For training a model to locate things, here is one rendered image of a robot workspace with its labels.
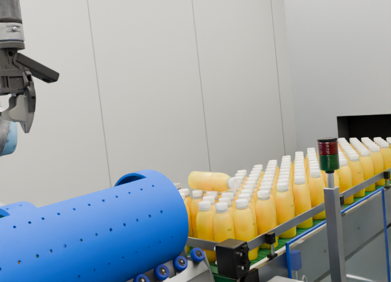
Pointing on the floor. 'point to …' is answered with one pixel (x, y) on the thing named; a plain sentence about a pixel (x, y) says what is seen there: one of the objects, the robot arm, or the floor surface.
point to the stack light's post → (334, 234)
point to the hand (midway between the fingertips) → (28, 127)
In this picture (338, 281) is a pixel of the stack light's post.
